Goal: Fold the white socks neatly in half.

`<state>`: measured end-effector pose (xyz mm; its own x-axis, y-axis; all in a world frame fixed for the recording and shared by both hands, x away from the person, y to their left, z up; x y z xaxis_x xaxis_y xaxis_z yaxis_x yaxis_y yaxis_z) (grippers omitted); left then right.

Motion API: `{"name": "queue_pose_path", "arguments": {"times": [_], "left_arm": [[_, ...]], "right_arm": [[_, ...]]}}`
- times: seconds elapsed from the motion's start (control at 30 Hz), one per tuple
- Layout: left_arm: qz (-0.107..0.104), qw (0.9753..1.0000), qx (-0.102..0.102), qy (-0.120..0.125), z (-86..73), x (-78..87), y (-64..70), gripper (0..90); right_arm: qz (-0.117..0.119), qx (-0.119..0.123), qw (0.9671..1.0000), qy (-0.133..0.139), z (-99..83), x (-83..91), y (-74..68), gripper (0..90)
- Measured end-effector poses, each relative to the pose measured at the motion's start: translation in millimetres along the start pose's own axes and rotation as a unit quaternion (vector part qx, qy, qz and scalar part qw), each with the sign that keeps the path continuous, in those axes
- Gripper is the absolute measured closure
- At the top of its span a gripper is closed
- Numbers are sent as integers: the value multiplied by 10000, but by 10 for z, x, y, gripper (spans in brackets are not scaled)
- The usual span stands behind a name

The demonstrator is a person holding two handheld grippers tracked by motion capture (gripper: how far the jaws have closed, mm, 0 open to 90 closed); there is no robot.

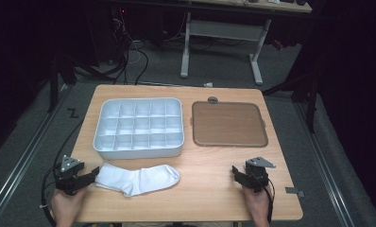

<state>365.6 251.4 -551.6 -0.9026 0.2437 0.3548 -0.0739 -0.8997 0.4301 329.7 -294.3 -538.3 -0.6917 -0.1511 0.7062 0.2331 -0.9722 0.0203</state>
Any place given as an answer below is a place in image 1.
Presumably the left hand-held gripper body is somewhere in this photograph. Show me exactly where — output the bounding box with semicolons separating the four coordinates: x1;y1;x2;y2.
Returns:
54;154;86;197

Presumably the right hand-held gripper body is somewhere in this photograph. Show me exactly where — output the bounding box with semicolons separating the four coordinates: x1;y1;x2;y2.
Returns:
243;156;277;194

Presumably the white sock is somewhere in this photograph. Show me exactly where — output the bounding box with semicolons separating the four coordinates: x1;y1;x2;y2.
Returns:
94;162;181;198

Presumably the person's right hand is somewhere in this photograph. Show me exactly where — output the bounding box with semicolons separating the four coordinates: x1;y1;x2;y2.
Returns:
241;184;273;227

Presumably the person's left hand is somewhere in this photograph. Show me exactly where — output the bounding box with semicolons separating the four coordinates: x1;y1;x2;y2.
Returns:
49;185;89;227

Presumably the grey tape piece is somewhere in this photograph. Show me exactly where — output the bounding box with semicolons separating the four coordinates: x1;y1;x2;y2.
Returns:
284;186;306;199

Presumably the brown tray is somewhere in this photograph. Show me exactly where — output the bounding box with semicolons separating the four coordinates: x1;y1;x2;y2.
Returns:
190;100;269;148

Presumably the white divided storage box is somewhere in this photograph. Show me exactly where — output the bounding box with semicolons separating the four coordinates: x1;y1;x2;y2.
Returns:
92;96;186;161

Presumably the black stand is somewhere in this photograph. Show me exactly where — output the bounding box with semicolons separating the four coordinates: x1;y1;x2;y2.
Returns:
262;60;320;134
47;55;78;114

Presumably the white-legged desk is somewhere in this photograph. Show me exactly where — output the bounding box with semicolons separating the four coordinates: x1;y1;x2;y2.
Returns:
119;0;313;87

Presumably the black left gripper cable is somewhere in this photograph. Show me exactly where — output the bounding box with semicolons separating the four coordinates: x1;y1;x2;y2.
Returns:
40;121;83;227

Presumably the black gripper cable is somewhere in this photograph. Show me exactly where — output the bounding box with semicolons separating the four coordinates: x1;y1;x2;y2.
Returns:
264;177;276;224
40;121;83;227

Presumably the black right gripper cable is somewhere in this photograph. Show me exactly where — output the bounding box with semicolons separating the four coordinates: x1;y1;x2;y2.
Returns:
264;177;276;224

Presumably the metal floor rail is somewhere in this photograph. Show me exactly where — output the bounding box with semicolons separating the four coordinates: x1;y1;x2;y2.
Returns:
0;84;72;221
294;102;355;227

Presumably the bundle of floor cables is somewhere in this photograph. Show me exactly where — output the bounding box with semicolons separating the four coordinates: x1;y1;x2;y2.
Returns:
76;8;190;86

